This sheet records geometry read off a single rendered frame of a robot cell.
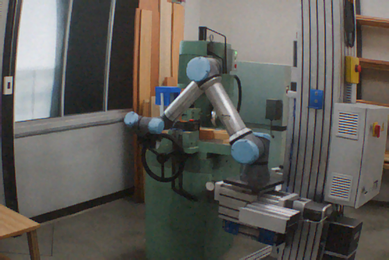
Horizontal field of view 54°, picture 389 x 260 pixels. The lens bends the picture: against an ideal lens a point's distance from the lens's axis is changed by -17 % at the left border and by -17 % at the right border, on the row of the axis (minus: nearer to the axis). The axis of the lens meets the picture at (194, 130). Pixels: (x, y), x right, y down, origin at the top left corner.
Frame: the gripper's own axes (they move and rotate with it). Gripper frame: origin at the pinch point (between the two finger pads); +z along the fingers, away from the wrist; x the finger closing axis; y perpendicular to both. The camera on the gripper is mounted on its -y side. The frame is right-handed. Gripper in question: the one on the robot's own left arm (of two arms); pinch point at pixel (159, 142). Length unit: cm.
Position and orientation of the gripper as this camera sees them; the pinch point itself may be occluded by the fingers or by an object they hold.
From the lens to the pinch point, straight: 253.2
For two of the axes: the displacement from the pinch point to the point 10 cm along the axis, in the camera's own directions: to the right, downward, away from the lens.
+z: 3.4, 4.1, 8.5
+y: -3.0, 9.0, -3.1
